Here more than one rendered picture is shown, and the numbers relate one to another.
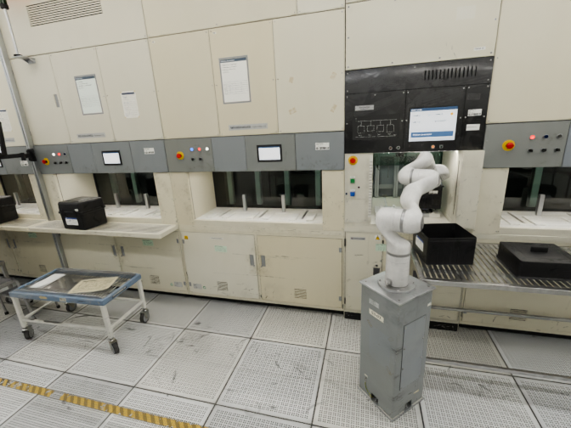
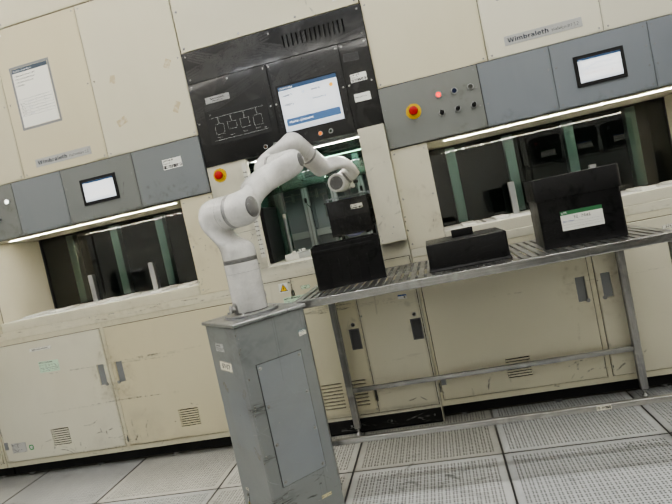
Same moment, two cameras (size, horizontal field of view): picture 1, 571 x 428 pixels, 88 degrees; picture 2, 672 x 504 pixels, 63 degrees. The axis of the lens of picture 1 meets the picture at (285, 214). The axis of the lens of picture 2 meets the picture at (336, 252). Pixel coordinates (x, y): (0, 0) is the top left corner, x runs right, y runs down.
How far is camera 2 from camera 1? 1.09 m
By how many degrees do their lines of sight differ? 14
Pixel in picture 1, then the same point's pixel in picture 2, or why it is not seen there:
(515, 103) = (404, 56)
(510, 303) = (501, 350)
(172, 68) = not seen: outside the picture
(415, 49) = (261, 12)
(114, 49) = not seen: outside the picture
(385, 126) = (251, 118)
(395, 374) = (263, 453)
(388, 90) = (243, 69)
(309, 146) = (154, 167)
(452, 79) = (318, 40)
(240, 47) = (37, 48)
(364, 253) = not seen: hidden behind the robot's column
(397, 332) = (244, 376)
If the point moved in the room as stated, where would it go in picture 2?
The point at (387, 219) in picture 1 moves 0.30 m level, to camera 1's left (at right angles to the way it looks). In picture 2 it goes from (207, 212) to (119, 230)
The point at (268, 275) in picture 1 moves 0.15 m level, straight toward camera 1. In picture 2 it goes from (132, 396) to (126, 404)
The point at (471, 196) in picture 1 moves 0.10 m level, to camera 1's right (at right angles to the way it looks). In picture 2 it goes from (387, 191) to (408, 187)
